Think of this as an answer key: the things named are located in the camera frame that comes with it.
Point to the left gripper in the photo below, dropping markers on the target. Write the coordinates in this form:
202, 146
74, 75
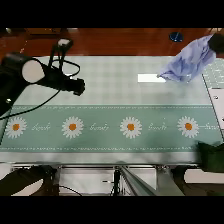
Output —
77, 86

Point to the light blue shirt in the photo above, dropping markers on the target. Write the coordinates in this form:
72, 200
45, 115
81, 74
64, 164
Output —
190, 61

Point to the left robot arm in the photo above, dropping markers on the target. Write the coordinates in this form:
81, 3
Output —
13, 71

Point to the dark green garment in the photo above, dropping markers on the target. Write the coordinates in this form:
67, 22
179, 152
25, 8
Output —
211, 156

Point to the silver frame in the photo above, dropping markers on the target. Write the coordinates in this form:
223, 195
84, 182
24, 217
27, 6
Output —
140, 185

